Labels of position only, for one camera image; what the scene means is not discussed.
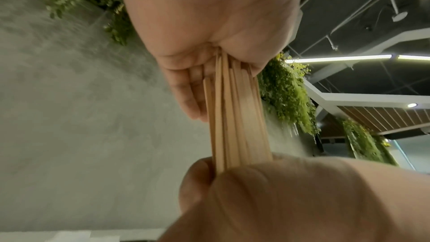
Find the person's right hand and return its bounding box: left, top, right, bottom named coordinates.
left=158, top=152, right=430, bottom=242

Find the person's left hand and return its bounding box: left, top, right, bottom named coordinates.
left=116, top=0, right=302, bottom=123

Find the pile of wooden stir sticks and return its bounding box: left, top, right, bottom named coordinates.
left=202, top=48, right=274, bottom=176

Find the wooden slat ceiling panel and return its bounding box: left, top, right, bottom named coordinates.
left=336, top=105, right=430, bottom=133

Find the bright ceiling light strip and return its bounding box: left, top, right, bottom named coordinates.
left=284, top=54, right=430, bottom=65

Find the green leafy plant wall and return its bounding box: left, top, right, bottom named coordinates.
left=25, top=0, right=399, bottom=167

